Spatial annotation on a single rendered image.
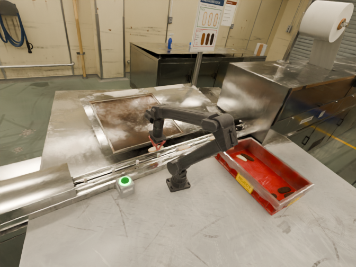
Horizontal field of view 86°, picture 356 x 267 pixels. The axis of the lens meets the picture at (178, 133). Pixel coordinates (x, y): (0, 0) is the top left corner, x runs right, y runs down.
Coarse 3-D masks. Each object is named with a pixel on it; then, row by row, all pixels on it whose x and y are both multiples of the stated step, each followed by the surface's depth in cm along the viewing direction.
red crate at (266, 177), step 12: (216, 156) 128; (252, 156) 135; (228, 168) 119; (252, 168) 125; (264, 168) 127; (264, 180) 118; (276, 180) 119; (252, 192) 106; (276, 192) 111; (288, 192) 112; (264, 204) 100
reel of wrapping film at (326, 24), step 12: (312, 12) 152; (324, 12) 146; (336, 12) 141; (348, 12) 146; (300, 24) 160; (312, 24) 153; (324, 24) 147; (336, 24) 146; (348, 24) 146; (312, 36) 160; (324, 36) 152; (336, 36) 157; (288, 48) 181
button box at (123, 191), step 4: (128, 176) 96; (116, 180) 93; (116, 184) 95; (120, 184) 91; (128, 184) 92; (132, 184) 92; (116, 188) 97; (120, 188) 89; (124, 188) 90; (128, 188) 92; (132, 188) 94; (120, 192) 91; (124, 192) 92; (128, 192) 94; (132, 192) 96; (120, 196) 93; (124, 196) 94
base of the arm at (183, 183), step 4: (172, 176) 103; (184, 176) 100; (168, 180) 106; (172, 180) 101; (176, 180) 100; (180, 180) 99; (184, 180) 101; (188, 180) 107; (168, 184) 103; (172, 184) 103; (176, 184) 100; (180, 184) 100; (184, 184) 101; (188, 184) 106; (168, 188) 103; (172, 188) 102; (176, 188) 102; (180, 188) 102; (184, 188) 103; (188, 188) 104
